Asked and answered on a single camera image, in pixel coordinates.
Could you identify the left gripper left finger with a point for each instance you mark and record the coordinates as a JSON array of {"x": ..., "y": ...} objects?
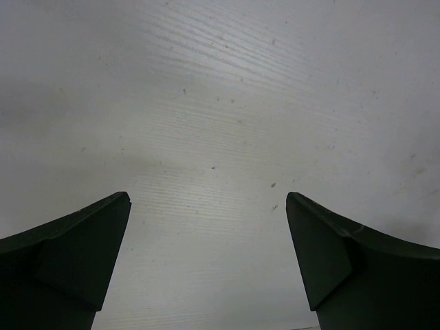
[{"x": 56, "y": 275}]

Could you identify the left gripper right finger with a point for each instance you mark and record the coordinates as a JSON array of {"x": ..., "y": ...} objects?
[{"x": 356, "y": 277}]

